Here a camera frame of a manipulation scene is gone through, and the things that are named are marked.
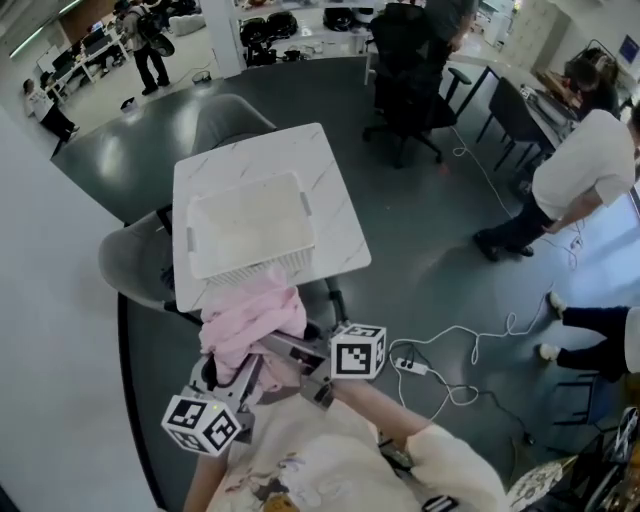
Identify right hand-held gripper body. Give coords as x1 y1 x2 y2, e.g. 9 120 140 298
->
261 322 389 412

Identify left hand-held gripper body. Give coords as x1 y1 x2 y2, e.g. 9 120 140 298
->
160 352 269 457

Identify pink clothes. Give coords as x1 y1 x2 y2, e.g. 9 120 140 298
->
198 264 309 396

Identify white plastic basket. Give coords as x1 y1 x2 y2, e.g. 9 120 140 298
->
185 170 317 289

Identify person's right forearm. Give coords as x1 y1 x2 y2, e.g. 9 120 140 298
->
332 382 434 454

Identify person's left forearm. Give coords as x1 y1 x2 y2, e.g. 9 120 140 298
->
184 447 236 512

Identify white power strip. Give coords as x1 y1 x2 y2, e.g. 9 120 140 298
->
394 356 429 376

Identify person's cream printed shirt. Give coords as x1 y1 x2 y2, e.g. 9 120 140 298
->
204 394 509 512

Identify grey upholstered armchair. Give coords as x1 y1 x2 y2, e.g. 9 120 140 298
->
98 209 176 314
192 93 279 156

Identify white marble table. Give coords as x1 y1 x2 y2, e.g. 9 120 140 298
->
172 122 373 314

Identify round floral wicker tray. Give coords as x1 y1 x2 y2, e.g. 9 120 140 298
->
504 457 576 512

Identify black mesh office chair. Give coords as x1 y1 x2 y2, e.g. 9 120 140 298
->
362 2 474 169

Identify black side chair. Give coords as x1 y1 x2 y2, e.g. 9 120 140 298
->
475 75 544 172

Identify black backpack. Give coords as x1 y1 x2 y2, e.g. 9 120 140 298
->
323 7 374 34
240 17 269 45
267 12 300 39

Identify white desk with black legs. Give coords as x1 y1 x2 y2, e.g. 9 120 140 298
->
447 59 574 151

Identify white beanbag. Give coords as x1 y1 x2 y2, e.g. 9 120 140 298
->
169 12 206 35

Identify white power strip cord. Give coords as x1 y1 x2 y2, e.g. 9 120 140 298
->
397 369 480 424

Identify long white cable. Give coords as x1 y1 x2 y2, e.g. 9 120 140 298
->
389 282 557 366

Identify thin white floor cable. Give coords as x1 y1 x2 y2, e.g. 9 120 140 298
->
449 124 516 221

